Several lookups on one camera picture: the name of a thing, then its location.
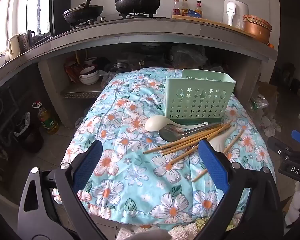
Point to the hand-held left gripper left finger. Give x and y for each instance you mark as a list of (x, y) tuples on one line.
[(88, 165)]

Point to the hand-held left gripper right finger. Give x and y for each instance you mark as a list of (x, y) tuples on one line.
[(212, 162)]

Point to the white rice paddle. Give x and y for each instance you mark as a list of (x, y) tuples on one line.
[(221, 141)]

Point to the long wooden chopstick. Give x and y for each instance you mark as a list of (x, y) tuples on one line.
[(233, 141)]

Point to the bundle of wooden chopsticks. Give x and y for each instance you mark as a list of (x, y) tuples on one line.
[(180, 143)]

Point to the metal spoon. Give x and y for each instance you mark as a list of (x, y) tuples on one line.
[(168, 135)]

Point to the green utensil holder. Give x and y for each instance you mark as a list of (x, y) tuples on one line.
[(197, 100)]

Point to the small white spoon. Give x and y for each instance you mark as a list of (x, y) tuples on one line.
[(155, 123)]

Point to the crumpled white plastic bag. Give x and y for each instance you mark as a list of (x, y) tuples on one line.
[(267, 125)]

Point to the floral blanket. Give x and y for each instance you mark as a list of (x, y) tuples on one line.
[(140, 180)]

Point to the cardboard box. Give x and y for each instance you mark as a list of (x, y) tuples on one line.
[(267, 90)]

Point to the cooking oil bottle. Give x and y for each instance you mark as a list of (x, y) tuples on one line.
[(47, 122)]

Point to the black bucket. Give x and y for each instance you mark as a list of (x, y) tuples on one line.
[(31, 140)]

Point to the patterned metal shelf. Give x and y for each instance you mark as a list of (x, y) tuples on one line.
[(82, 93)]

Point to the cream fluffy cloth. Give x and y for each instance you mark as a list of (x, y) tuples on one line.
[(187, 231)]

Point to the stack of white bowls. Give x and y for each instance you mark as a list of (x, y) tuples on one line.
[(88, 76)]

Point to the red plastic packet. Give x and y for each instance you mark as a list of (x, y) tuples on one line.
[(72, 71)]

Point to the small orange fruit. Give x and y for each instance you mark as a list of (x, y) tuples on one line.
[(270, 46)]

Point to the steel basin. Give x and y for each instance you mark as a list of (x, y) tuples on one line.
[(120, 66)]

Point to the bag of yellow noodles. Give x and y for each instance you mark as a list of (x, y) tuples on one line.
[(187, 57)]

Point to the copper pot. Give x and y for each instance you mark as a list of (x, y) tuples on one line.
[(257, 32)]

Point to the small steel cup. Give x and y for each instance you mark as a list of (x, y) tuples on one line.
[(142, 62)]

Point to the woven basket tray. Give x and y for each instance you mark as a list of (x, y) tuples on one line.
[(256, 18)]

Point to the clear plastic bag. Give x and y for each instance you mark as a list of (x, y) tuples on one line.
[(238, 24)]

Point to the cream electric kettle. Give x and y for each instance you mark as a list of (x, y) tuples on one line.
[(13, 47)]

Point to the grey concrete kitchen counter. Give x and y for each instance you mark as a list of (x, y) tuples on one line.
[(140, 33)]

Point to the wooden cutting board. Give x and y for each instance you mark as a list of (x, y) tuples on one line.
[(210, 21)]

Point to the white electric kettle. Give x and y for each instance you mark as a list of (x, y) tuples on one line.
[(236, 8)]

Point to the black gas stove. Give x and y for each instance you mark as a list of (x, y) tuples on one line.
[(115, 20)]

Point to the blue white seasoning bag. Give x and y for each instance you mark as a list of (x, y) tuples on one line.
[(191, 13)]

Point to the black wok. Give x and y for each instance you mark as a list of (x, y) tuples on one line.
[(82, 13)]

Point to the amber bottle yellow label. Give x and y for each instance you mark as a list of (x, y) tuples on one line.
[(198, 11)]

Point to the yellow cap vinegar bottle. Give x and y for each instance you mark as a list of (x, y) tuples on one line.
[(184, 10)]

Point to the black countertop oven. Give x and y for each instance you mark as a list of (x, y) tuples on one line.
[(60, 5)]

